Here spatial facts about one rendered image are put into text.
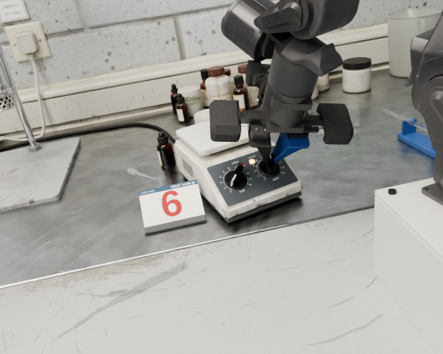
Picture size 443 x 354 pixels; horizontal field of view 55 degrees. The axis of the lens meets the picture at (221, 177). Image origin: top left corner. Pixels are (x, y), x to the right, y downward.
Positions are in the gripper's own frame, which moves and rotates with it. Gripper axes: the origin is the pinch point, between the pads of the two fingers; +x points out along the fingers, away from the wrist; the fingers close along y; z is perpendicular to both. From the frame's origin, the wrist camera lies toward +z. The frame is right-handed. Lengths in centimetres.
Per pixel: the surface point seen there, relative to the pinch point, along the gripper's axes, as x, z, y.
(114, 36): 23, 54, 31
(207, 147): 3.2, 2.2, 9.2
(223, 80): 21.4, 37.8, 3.6
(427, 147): 5.3, 5.0, -27.6
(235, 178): 2.2, -4.1, 5.5
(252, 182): 4.0, -3.5, 2.7
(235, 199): 4.0, -6.5, 5.4
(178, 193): 8.0, -3.0, 13.4
